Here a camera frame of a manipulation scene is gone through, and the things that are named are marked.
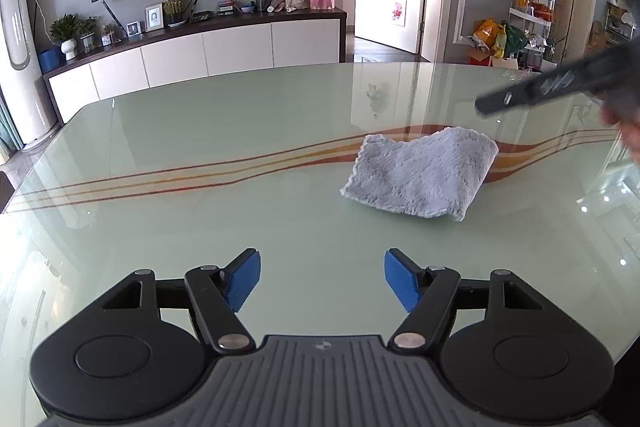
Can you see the blue round container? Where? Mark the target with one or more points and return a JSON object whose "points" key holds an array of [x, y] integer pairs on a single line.
{"points": [[49, 61]]}

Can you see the green snack bag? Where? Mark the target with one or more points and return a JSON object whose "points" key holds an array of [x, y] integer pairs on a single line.
{"points": [[515, 41]]}

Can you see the dark glass jar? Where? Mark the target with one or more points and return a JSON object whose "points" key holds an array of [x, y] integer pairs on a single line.
{"points": [[262, 3]]}

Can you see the teal curtain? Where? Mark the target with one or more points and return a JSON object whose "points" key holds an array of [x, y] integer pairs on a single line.
{"points": [[9, 122]]}

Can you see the green plant in white pot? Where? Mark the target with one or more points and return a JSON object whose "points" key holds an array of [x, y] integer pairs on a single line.
{"points": [[69, 34]]}

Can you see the white photo frame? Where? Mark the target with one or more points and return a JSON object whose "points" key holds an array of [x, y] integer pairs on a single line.
{"points": [[154, 18]]}

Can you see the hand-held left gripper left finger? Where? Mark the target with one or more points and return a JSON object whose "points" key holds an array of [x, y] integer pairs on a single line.
{"points": [[244, 279]]}

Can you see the person's right hand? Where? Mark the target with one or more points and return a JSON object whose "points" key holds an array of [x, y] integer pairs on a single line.
{"points": [[627, 112]]}

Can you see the stack of books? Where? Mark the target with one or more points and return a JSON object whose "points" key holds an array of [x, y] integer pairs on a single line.
{"points": [[225, 8]]}

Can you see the wooden storage shelf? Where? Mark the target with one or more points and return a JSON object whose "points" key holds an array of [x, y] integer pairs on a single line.
{"points": [[620, 24]]}

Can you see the yellow-green potted plant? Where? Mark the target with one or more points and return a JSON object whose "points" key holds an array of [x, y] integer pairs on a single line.
{"points": [[176, 9]]}

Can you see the grey fluffy towel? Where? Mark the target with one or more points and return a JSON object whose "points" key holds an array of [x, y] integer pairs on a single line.
{"points": [[420, 172]]}

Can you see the white long tv cabinet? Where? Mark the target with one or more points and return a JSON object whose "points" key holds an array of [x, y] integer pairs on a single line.
{"points": [[200, 52]]}

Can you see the white tower air conditioner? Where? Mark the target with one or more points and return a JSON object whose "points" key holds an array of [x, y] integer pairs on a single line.
{"points": [[22, 37]]}

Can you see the orange snack bag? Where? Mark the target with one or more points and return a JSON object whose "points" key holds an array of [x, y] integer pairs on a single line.
{"points": [[489, 36]]}

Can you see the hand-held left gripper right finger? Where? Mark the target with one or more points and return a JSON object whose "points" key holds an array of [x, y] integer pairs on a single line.
{"points": [[400, 279]]}

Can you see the small dark photo frame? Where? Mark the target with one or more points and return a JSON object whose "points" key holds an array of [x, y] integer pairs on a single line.
{"points": [[133, 29]]}

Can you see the white snack shelf rack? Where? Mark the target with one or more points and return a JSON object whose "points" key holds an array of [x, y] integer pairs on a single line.
{"points": [[532, 7]]}

